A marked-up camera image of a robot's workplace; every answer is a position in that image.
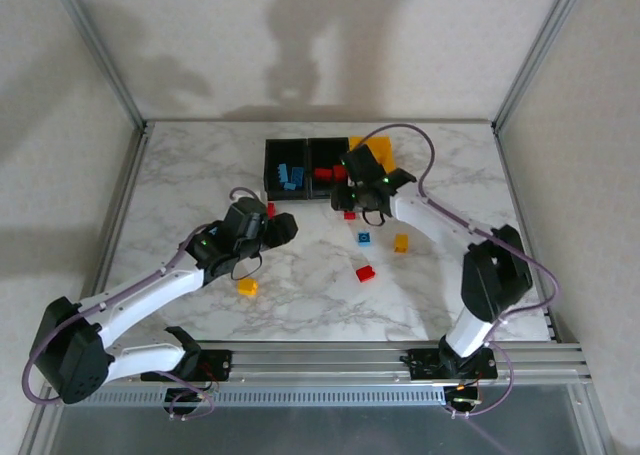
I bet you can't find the yellow plastic bin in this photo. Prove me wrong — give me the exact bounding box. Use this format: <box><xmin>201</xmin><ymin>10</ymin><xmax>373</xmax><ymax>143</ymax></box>
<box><xmin>348</xmin><ymin>134</ymin><xmax>399</xmax><ymax>176</ymax></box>

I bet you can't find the black bin for red bricks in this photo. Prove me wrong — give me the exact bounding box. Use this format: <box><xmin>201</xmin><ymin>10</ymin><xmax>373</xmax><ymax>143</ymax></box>
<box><xmin>307</xmin><ymin>137</ymin><xmax>351</xmax><ymax>200</ymax></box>

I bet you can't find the black bin for blue bricks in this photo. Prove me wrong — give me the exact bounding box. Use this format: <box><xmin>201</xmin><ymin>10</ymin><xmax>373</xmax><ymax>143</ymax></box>
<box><xmin>263</xmin><ymin>137</ymin><xmax>310</xmax><ymax>202</ymax></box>

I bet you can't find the left base wiring connector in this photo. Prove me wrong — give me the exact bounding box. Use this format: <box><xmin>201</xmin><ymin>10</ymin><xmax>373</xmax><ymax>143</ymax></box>
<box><xmin>163</xmin><ymin>382</ymin><xmax>215</xmax><ymax>422</ymax></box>

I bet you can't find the base wiring connector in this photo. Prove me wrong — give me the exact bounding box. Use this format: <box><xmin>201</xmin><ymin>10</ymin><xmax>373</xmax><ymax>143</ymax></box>
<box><xmin>163</xmin><ymin>382</ymin><xmax>215</xmax><ymax>422</ymax></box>
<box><xmin>443</xmin><ymin>382</ymin><xmax>485</xmax><ymax>420</ymax></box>

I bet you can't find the right base wiring connector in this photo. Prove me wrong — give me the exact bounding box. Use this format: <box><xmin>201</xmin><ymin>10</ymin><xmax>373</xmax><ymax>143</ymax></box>
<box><xmin>443</xmin><ymin>382</ymin><xmax>485</xmax><ymax>420</ymax></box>

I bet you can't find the black left gripper wire loop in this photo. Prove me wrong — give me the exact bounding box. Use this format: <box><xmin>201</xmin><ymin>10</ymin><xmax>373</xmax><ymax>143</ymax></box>
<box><xmin>229</xmin><ymin>253</ymin><xmax>264</xmax><ymax>282</ymax></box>

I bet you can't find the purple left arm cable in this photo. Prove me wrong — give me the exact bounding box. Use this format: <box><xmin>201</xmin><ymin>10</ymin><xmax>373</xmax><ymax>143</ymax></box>
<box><xmin>22</xmin><ymin>187</ymin><xmax>261</xmax><ymax>421</ymax></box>

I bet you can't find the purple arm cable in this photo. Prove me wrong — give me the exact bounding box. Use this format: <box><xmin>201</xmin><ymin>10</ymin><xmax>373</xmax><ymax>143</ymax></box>
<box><xmin>22</xmin><ymin>187</ymin><xmax>261</xmax><ymax>421</ymax></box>
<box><xmin>357</xmin><ymin>123</ymin><xmax>561</xmax><ymax>419</ymax></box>

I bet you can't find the aluminium left side rail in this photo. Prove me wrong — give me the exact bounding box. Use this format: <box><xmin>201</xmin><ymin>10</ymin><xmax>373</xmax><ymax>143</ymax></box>
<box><xmin>74</xmin><ymin>124</ymin><xmax>154</xmax><ymax>346</ymax></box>

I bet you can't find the aluminium front frame rail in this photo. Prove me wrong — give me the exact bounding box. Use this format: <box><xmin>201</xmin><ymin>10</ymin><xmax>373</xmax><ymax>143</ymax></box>
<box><xmin>47</xmin><ymin>342</ymin><xmax>586</xmax><ymax>389</ymax></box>

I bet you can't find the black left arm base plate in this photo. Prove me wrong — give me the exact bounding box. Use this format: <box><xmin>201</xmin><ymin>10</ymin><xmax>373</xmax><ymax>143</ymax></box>
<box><xmin>140</xmin><ymin>348</ymin><xmax>234</xmax><ymax>382</ymax></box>

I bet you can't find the aluminium right side rail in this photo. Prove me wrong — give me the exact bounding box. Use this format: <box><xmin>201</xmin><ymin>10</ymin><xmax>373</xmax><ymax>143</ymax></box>
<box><xmin>492</xmin><ymin>124</ymin><xmax>566</xmax><ymax>346</ymax></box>

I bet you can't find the slotted grey cable duct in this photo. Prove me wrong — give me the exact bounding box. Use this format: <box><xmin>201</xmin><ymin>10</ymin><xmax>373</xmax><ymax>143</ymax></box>
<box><xmin>64</xmin><ymin>387</ymin><xmax>446</xmax><ymax>407</ymax></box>

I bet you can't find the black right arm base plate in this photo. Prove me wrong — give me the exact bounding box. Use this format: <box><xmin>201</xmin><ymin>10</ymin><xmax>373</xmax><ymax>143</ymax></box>
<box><xmin>399</xmin><ymin>347</ymin><xmax>499</xmax><ymax>381</ymax></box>

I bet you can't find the aluminium right frame post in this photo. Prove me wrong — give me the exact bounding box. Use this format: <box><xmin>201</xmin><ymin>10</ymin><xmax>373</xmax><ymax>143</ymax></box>
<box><xmin>492</xmin><ymin>0</ymin><xmax>586</xmax><ymax>131</ymax></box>

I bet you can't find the aluminium frame post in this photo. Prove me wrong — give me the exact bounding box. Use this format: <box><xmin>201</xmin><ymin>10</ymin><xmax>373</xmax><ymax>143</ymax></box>
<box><xmin>492</xmin><ymin>0</ymin><xmax>586</xmax><ymax>131</ymax></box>
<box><xmin>47</xmin><ymin>0</ymin><xmax>149</xmax><ymax>131</ymax></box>

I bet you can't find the aluminium left frame post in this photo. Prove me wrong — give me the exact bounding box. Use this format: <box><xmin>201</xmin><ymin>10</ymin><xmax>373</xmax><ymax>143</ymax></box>
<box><xmin>47</xmin><ymin>0</ymin><xmax>149</xmax><ymax>131</ymax></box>

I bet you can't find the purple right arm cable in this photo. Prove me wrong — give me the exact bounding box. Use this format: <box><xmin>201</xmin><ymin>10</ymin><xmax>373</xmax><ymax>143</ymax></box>
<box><xmin>357</xmin><ymin>123</ymin><xmax>561</xmax><ymax>419</ymax></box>

